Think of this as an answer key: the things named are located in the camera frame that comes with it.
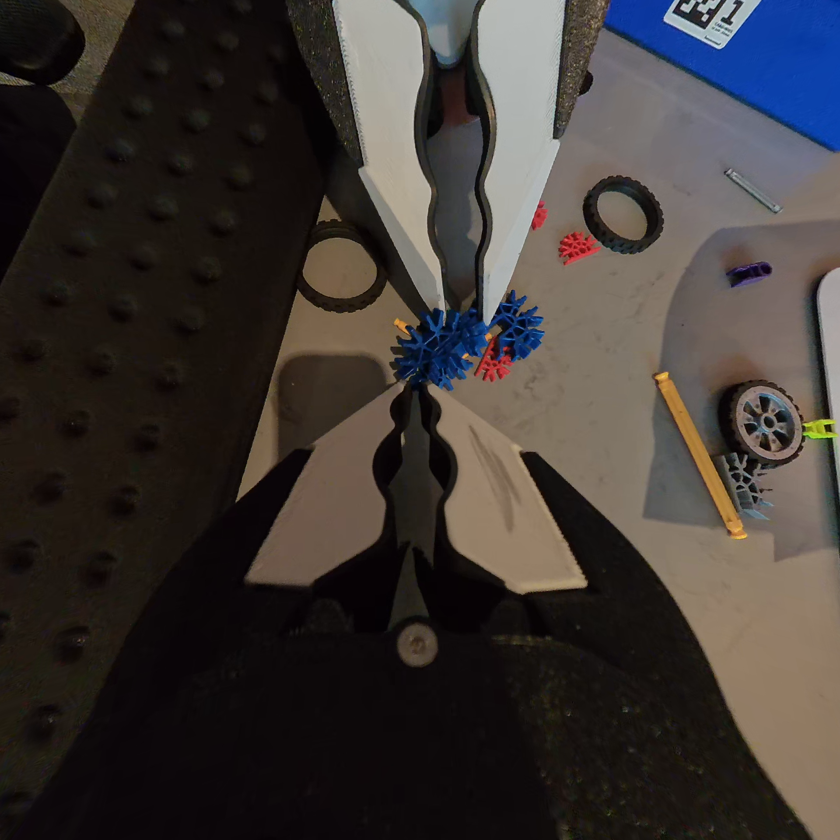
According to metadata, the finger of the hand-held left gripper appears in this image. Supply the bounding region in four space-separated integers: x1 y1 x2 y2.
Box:
471 0 567 321
333 0 455 311

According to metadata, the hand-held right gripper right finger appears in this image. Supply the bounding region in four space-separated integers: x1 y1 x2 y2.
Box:
428 386 588 596

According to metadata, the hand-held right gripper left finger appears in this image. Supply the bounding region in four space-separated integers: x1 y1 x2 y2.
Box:
243 381 412 586

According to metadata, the blue snowflake connector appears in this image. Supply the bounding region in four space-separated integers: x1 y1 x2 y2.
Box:
456 307 492 358
392 310 475 392
489 290 547 361

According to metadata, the long yellow rod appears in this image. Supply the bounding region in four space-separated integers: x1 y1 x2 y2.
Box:
653 371 749 540

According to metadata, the grey fan connector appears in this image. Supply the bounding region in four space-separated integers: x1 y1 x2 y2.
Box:
715 451 777 522

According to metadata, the thin grey rod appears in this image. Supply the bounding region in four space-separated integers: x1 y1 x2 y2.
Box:
724 168 783 214

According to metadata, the blue plastic bin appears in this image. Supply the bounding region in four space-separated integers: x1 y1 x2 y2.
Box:
602 0 840 153

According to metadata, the black wheel with grey hub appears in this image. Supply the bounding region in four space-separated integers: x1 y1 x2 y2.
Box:
717 379 806 470

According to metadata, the black rubber tire ring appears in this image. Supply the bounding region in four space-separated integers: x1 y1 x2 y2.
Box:
297 220 388 314
583 175 665 256

